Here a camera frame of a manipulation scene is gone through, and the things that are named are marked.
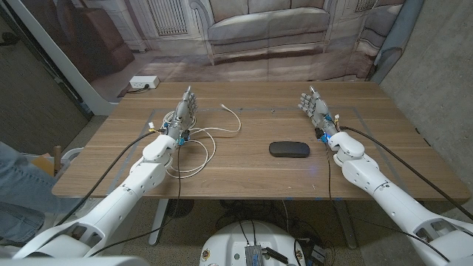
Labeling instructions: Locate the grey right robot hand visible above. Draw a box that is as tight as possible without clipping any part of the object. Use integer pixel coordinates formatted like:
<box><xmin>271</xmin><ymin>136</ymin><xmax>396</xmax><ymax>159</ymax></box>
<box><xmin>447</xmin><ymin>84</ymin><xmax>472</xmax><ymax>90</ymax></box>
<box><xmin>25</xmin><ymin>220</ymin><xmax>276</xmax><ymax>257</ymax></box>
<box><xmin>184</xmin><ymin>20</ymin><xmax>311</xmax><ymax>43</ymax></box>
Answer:
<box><xmin>297</xmin><ymin>85</ymin><xmax>340</xmax><ymax>139</ymax></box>

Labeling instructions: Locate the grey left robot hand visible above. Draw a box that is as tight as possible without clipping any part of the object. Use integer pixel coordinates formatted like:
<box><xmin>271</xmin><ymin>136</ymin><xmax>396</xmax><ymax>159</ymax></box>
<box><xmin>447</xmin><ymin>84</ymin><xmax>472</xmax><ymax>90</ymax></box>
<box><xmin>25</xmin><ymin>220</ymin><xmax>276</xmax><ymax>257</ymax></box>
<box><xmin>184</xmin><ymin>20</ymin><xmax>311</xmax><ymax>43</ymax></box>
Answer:
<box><xmin>164</xmin><ymin>85</ymin><xmax>199</xmax><ymax>143</ymax></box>

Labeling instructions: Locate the white Ethernet cable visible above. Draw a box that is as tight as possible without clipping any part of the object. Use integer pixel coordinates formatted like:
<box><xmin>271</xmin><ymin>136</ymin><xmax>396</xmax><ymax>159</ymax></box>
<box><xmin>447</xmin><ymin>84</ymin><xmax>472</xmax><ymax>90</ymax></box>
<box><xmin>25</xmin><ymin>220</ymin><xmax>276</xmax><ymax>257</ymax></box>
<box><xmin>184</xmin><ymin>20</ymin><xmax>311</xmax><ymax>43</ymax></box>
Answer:
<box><xmin>149</xmin><ymin>103</ymin><xmax>242</xmax><ymax>180</ymax></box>

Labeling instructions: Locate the black glasses case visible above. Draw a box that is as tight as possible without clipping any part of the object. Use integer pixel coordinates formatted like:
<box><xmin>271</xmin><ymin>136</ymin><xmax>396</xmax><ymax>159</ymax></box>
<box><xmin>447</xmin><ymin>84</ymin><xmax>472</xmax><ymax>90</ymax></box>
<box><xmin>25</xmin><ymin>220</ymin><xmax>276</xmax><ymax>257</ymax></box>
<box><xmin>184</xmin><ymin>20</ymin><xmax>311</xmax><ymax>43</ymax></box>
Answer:
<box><xmin>268</xmin><ymin>140</ymin><xmax>311</xmax><ymax>159</ymax></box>

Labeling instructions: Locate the white power strip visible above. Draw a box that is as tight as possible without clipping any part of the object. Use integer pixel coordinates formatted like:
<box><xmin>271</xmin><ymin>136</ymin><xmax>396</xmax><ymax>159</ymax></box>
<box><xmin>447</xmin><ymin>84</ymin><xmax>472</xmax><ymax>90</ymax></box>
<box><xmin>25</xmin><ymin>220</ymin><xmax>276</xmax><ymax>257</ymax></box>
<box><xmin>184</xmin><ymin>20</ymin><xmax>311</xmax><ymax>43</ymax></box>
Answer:
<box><xmin>129</xmin><ymin>75</ymin><xmax>160</xmax><ymax>89</ymax></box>

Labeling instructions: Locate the printed sofa room backdrop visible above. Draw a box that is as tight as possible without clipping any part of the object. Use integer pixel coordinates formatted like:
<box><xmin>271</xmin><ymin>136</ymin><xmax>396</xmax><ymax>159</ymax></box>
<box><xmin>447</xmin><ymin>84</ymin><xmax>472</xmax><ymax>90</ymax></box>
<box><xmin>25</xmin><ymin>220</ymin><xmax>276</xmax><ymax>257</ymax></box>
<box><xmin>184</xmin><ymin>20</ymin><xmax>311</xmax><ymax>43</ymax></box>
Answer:
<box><xmin>18</xmin><ymin>0</ymin><xmax>407</xmax><ymax>103</ymax></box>

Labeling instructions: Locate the white table leg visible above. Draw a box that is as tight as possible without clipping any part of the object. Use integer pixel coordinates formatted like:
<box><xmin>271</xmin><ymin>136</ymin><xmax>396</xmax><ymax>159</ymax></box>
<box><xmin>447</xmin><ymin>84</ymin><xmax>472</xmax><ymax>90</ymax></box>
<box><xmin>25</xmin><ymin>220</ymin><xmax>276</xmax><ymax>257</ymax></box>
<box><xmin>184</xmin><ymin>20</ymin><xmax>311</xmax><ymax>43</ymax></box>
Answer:
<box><xmin>334</xmin><ymin>199</ymin><xmax>358</xmax><ymax>250</ymax></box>
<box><xmin>148</xmin><ymin>199</ymin><xmax>169</xmax><ymax>246</ymax></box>

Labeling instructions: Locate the grey rolled backdrop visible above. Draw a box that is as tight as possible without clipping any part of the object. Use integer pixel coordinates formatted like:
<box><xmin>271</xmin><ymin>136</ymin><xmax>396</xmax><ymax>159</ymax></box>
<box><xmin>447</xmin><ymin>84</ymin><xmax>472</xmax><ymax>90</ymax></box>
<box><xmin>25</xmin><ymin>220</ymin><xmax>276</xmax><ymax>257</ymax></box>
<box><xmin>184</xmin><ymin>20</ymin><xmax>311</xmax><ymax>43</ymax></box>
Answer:
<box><xmin>370</xmin><ymin>0</ymin><xmax>425</xmax><ymax>85</ymax></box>

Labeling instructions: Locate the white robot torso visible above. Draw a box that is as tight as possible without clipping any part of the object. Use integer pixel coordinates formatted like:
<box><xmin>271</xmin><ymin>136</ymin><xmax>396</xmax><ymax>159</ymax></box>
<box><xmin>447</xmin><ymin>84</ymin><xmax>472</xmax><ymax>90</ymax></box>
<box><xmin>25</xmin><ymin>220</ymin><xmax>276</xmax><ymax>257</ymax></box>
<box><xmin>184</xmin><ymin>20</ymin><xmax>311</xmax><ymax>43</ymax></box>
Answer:
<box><xmin>199</xmin><ymin>220</ymin><xmax>307</xmax><ymax>266</ymax></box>

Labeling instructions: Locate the white leaning board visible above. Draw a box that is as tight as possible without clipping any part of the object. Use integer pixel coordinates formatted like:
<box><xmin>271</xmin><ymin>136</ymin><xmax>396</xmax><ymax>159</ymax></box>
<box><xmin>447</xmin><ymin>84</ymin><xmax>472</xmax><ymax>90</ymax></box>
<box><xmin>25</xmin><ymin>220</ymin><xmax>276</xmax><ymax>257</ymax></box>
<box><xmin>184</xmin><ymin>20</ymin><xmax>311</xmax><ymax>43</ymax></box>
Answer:
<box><xmin>5</xmin><ymin>0</ymin><xmax>119</xmax><ymax>116</ymax></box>

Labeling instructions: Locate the brown cardboard box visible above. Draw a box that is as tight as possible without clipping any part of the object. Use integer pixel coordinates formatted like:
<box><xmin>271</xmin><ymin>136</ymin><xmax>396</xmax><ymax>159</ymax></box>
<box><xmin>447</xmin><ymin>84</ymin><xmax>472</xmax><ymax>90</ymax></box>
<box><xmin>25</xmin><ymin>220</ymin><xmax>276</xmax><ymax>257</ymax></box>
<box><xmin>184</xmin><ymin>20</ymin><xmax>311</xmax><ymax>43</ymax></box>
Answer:
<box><xmin>31</xmin><ymin>153</ymin><xmax>55</xmax><ymax>177</ymax></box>

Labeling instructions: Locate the grey finned electronics box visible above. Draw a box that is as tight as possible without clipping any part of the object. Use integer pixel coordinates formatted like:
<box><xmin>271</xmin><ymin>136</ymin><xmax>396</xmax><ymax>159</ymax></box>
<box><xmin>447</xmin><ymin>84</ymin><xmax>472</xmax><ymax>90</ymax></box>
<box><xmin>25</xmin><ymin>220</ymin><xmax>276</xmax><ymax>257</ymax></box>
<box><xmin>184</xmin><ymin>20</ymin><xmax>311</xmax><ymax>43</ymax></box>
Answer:
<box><xmin>245</xmin><ymin>244</ymin><xmax>264</xmax><ymax>266</ymax></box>

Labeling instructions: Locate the person in blue jeans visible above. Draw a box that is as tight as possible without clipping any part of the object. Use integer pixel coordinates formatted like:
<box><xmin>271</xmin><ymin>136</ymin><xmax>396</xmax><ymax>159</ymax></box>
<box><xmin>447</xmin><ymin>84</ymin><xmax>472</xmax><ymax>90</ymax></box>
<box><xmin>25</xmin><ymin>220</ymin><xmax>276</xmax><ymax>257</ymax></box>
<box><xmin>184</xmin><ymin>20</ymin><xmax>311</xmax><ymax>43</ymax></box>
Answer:
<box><xmin>0</xmin><ymin>142</ymin><xmax>81</xmax><ymax>245</ymax></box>

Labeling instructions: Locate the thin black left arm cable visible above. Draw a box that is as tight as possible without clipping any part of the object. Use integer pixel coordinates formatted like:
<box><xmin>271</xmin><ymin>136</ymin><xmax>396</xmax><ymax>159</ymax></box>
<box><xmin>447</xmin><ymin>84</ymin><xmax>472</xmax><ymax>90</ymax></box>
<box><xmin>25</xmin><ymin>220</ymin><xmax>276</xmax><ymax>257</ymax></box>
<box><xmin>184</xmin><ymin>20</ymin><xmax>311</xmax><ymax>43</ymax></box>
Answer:
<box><xmin>87</xmin><ymin>142</ymin><xmax>183</xmax><ymax>258</ymax></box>

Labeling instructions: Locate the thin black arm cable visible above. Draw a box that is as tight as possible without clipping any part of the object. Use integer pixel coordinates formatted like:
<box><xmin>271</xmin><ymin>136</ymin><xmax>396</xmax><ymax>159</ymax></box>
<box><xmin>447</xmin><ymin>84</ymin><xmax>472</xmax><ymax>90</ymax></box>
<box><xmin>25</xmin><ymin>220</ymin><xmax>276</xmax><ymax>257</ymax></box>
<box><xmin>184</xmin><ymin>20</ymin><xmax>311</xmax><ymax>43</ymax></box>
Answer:
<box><xmin>324</xmin><ymin>142</ymin><xmax>452</xmax><ymax>263</ymax></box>
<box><xmin>87</xmin><ymin>142</ymin><xmax>183</xmax><ymax>258</ymax></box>

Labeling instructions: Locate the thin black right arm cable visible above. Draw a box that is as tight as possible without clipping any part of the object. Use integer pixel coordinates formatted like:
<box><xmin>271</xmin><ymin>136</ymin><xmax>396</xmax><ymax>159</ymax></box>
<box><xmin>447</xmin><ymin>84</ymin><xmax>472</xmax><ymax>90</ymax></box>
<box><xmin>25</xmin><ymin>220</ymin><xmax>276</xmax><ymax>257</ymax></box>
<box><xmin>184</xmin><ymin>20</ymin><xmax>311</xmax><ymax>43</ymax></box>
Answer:
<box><xmin>324</xmin><ymin>142</ymin><xmax>452</xmax><ymax>263</ymax></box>

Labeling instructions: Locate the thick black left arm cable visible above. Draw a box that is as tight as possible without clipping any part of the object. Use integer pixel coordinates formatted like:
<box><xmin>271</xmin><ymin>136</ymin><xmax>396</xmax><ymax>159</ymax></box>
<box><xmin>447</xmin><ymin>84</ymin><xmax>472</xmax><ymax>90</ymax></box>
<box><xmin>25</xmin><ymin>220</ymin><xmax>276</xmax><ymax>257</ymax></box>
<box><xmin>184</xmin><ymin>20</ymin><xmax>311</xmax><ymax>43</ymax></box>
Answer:
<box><xmin>55</xmin><ymin>129</ymin><xmax>166</xmax><ymax>226</ymax></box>

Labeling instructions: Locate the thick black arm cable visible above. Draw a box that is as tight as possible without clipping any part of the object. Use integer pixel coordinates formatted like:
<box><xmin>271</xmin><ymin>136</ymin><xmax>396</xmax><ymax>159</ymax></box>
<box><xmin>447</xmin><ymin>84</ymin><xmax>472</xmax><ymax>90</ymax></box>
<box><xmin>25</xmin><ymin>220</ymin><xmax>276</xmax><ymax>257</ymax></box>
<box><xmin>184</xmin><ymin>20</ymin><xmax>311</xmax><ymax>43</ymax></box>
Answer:
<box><xmin>338</xmin><ymin>126</ymin><xmax>473</xmax><ymax>222</ymax></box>
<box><xmin>55</xmin><ymin>129</ymin><xmax>166</xmax><ymax>226</ymax></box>

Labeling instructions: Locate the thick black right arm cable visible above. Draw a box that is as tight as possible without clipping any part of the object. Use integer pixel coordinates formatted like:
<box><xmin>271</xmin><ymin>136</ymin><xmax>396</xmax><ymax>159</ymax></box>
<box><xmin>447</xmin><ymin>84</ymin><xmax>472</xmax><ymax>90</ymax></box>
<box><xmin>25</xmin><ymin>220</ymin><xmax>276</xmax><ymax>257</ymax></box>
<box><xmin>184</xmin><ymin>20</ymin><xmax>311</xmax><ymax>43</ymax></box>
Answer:
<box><xmin>338</xmin><ymin>126</ymin><xmax>473</xmax><ymax>222</ymax></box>

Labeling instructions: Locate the brown wooden handle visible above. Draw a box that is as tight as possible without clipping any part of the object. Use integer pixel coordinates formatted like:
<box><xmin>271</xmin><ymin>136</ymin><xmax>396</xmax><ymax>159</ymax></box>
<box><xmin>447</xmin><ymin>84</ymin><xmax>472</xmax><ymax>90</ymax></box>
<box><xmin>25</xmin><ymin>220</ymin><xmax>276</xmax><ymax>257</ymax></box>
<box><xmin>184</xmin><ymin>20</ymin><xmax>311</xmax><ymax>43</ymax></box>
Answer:
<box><xmin>53</xmin><ymin>145</ymin><xmax>62</xmax><ymax>174</ymax></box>

